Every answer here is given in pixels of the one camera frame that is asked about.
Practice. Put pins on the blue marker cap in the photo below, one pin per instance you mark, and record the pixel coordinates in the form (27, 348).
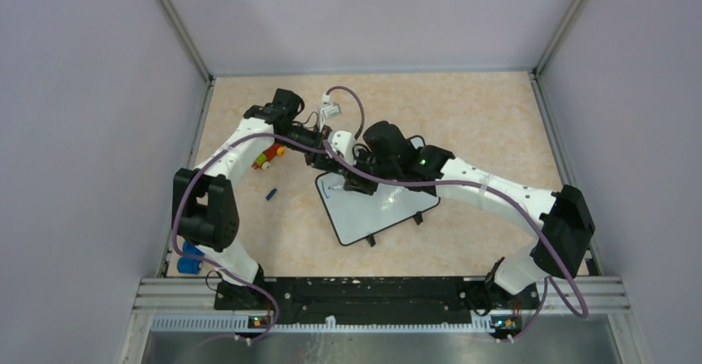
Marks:
(271, 194)

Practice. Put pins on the blue toy car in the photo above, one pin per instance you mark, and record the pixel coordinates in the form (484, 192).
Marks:
(192, 263)

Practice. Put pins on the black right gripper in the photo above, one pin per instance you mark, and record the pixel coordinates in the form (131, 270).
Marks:
(353, 182)

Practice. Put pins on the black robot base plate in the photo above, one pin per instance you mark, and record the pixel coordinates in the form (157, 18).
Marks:
(454, 292)

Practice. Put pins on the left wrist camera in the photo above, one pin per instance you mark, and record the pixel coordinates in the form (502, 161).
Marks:
(327, 110)

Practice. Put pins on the black framed whiteboard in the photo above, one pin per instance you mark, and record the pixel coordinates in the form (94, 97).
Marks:
(356, 217)

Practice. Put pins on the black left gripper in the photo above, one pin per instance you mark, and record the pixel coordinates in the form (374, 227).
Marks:
(322, 161)

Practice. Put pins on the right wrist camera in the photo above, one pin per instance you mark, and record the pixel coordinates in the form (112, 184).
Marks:
(342, 144)

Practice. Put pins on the aluminium frame rails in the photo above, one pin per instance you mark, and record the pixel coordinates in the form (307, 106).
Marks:
(626, 335)

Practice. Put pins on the colourful toy brick car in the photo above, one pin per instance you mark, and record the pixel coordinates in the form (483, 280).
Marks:
(264, 160)

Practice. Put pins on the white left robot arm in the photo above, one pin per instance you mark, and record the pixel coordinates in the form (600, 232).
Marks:
(205, 212)

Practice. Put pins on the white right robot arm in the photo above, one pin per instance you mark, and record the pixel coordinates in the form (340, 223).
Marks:
(559, 222)

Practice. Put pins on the white slotted cable duct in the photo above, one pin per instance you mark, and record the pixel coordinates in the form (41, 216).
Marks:
(238, 323)

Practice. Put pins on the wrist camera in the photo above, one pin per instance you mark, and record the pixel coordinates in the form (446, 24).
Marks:
(342, 144)
(327, 110)

